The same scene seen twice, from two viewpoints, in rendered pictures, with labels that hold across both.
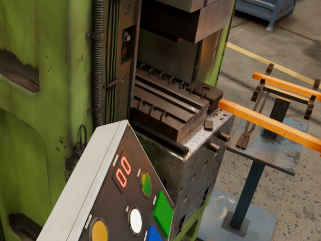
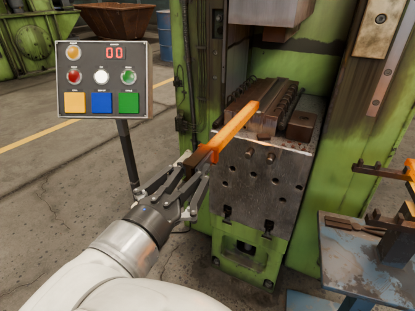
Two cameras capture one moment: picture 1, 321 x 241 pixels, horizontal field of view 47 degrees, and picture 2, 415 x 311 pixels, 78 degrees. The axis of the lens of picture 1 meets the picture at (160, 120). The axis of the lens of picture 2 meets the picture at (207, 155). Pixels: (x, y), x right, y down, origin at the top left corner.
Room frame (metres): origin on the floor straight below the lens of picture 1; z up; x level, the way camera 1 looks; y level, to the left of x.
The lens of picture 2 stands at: (0.78, -0.93, 1.38)
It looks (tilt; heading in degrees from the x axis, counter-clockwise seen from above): 35 degrees down; 86
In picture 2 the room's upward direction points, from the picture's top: straight up
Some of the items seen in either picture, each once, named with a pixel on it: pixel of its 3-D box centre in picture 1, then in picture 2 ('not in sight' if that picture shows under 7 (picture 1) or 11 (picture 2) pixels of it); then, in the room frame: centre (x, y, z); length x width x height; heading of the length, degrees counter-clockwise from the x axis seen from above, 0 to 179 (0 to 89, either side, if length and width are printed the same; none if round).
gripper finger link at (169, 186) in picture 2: not in sight; (168, 187); (0.73, -0.57, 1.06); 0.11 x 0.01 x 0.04; 67
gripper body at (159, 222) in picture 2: not in sight; (155, 216); (0.71, -0.64, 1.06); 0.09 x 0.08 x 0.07; 60
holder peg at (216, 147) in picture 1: (213, 147); (249, 153); (0.98, -0.19, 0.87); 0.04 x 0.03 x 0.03; 60
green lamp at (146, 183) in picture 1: (145, 184); (128, 76); (0.56, 0.01, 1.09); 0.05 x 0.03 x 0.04; 150
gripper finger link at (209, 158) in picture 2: not in sight; (204, 164); (0.80, -0.51, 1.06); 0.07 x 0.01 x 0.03; 59
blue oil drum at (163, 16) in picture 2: not in sight; (172, 36); (0.46, 4.74, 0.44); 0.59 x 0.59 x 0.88
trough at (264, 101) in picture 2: (148, 85); (272, 93); (1.12, 0.06, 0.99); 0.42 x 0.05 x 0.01; 60
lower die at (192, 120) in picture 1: (143, 96); (264, 100); (1.10, 0.07, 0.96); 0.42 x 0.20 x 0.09; 60
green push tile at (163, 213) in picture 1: (161, 213); (129, 103); (0.55, -0.03, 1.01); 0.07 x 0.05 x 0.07; 175
